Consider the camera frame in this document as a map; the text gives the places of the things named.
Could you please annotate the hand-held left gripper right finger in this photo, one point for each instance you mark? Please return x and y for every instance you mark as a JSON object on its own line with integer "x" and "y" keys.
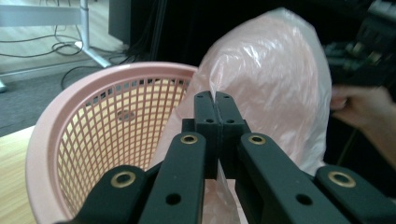
{"x": 231, "y": 127}

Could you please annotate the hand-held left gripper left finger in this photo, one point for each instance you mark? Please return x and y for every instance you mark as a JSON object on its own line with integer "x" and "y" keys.
{"x": 207, "y": 124}

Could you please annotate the pink plastic bag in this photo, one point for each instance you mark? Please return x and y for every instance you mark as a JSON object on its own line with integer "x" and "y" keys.
{"x": 274, "y": 77}

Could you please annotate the pink plastic mesh basket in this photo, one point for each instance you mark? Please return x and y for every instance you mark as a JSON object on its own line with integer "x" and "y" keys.
{"x": 46, "y": 140}

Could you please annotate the black curtain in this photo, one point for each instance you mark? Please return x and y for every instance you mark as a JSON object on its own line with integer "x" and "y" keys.
{"x": 186, "y": 28}

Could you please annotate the white metal stand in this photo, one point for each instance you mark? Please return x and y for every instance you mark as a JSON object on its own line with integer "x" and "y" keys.
{"x": 85, "y": 31}

